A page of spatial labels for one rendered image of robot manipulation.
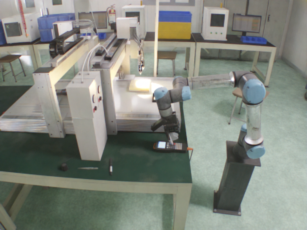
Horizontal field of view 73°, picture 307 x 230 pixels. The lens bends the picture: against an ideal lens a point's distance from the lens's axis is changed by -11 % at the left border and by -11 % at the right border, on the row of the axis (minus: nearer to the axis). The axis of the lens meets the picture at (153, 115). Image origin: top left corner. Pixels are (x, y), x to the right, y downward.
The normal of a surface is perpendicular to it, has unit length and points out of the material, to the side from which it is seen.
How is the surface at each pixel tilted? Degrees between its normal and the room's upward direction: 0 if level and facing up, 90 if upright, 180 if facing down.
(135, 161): 0
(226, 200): 90
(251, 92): 83
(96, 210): 0
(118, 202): 0
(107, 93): 90
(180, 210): 90
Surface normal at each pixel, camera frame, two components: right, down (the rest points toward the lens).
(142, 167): 0.00, -0.85
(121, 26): -0.04, 0.53
